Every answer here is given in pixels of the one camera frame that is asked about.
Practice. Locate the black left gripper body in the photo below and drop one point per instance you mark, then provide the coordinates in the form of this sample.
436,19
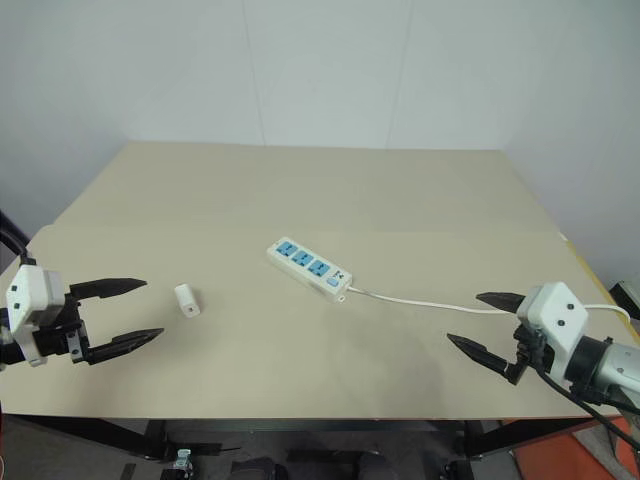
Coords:
60,337

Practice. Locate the silver caster wheel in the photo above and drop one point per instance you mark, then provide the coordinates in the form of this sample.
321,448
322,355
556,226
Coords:
183,459

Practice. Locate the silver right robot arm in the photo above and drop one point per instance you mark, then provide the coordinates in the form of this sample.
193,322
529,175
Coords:
615,365

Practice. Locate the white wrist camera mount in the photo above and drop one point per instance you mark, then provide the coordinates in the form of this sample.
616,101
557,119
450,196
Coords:
555,310
30,295

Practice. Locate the black table frame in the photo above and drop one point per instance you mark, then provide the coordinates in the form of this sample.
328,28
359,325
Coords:
300,425

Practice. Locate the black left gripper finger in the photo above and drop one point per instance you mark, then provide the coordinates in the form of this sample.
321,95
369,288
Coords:
107,288
125,345

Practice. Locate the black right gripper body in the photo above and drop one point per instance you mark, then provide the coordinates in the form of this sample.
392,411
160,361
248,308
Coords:
532,350

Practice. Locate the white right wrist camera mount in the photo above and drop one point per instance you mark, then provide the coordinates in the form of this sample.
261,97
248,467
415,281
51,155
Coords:
555,310

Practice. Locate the orange floor mat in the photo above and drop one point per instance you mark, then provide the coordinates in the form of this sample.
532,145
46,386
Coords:
550,460

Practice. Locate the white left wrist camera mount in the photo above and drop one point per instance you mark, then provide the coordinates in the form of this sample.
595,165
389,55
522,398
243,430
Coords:
30,295

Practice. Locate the dark rounded shape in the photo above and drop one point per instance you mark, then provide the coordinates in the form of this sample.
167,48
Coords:
260,470

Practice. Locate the white power strip blue sockets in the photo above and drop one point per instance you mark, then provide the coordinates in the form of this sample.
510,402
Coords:
300,258

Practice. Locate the white plug adapter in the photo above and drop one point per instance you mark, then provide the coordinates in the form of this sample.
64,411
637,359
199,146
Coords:
186,300

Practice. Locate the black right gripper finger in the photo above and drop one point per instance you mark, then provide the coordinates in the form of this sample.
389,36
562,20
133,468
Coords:
502,301
482,352

